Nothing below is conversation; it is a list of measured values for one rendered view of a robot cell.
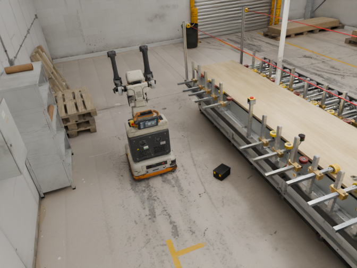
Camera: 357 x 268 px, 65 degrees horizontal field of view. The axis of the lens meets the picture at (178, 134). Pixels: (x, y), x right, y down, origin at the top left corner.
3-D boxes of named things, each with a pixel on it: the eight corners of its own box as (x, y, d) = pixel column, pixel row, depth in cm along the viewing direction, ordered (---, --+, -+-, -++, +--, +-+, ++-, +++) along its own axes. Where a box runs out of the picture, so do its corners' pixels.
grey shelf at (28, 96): (41, 198, 375) (-9, 92, 292) (44, 160, 448) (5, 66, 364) (75, 189, 386) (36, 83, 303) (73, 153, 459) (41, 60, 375)
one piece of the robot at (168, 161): (171, 163, 388) (171, 158, 384) (142, 171, 378) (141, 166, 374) (170, 162, 390) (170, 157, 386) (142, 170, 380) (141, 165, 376)
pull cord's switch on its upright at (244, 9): (241, 70, 524) (245, 6, 465) (238, 68, 536) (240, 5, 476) (245, 69, 526) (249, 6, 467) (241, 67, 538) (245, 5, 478)
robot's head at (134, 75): (143, 78, 364) (141, 68, 366) (127, 82, 359) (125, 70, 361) (143, 83, 378) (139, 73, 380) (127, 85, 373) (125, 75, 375)
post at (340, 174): (328, 216, 237) (341, 173, 211) (324, 213, 239) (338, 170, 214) (331, 215, 237) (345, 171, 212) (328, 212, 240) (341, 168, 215)
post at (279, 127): (273, 165, 297) (279, 126, 271) (271, 163, 300) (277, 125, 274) (276, 164, 298) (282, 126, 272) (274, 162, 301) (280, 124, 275)
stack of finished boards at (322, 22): (338, 24, 981) (339, 19, 971) (281, 35, 915) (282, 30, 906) (321, 21, 1042) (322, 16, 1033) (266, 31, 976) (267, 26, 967)
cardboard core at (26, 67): (3, 68, 331) (31, 64, 339) (5, 66, 338) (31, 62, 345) (6, 75, 336) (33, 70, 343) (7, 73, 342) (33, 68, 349)
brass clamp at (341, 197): (341, 201, 217) (342, 196, 214) (328, 189, 227) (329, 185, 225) (347, 198, 218) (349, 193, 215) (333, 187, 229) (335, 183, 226)
